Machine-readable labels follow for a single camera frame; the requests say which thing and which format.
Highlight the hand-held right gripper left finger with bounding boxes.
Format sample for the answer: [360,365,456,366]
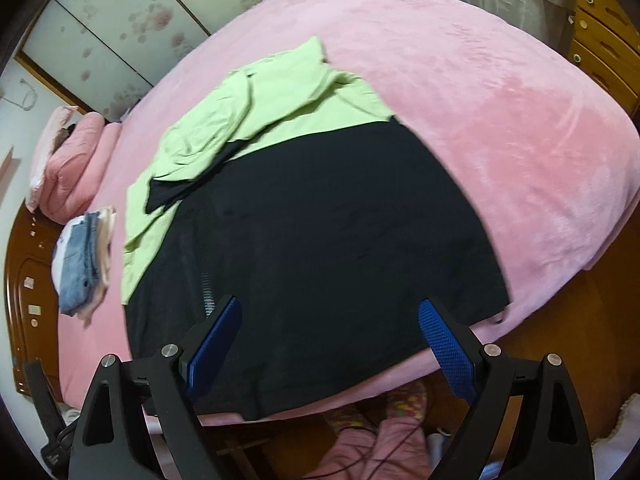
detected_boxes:
[67,295,244,480]

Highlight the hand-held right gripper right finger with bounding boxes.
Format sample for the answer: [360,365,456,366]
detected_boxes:
[418,297,596,480]

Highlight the green and black jacket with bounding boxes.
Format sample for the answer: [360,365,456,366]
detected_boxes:
[120,36,511,421]

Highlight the person's pink floral pants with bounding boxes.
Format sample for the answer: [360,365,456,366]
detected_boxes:
[300,377,436,480]

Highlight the folded blue jeans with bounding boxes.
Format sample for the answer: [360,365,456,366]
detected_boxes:
[60,212,104,315]

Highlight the wooden headboard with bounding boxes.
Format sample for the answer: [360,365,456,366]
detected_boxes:
[2,200,68,403]

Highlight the white fluffy rug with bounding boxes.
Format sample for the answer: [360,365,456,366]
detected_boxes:
[590,392,640,461]

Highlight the folded pink quilt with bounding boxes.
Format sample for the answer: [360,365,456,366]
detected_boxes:
[42,112,123,226]

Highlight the pink bed blanket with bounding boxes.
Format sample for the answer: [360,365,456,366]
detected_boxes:
[57,0,640,426]

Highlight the pale pink frilled pillow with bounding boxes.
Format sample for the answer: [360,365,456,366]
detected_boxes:
[25,106,78,213]

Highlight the floral wardrobe sliding doors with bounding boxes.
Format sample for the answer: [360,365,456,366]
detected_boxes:
[15,0,281,123]

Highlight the wooden drawer cabinet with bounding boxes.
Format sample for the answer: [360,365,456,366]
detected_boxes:
[567,0,640,111]

